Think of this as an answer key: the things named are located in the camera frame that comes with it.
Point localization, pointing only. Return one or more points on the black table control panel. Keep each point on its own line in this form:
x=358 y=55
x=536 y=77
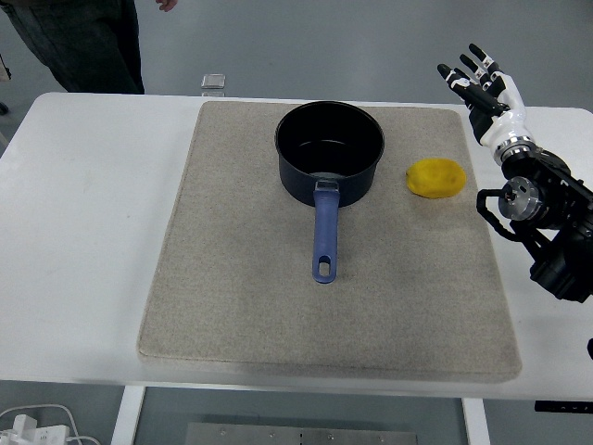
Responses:
x=563 y=406

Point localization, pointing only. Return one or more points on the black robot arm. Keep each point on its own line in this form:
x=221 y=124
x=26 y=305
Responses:
x=556 y=194

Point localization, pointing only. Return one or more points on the small silver floor box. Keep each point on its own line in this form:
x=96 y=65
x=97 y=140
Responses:
x=214 y=82

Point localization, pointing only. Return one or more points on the white table leg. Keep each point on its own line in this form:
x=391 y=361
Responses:
x=476 y=424
x=126 y=417

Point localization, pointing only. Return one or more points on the white power strip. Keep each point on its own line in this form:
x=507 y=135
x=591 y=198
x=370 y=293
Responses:
x=32 y=433

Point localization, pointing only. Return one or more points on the person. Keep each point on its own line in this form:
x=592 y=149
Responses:
x=83 y=41

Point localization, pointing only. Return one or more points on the grey metal plate with screws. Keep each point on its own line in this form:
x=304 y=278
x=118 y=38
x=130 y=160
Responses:
x=301 y=435

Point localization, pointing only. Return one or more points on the beige fabric mat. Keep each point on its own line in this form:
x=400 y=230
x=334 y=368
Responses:
x=287 y=306

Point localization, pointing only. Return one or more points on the person's hand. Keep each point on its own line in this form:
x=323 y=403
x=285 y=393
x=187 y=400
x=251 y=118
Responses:
x=167 y=4

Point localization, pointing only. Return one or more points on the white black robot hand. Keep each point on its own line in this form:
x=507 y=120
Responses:
x=506 y=121

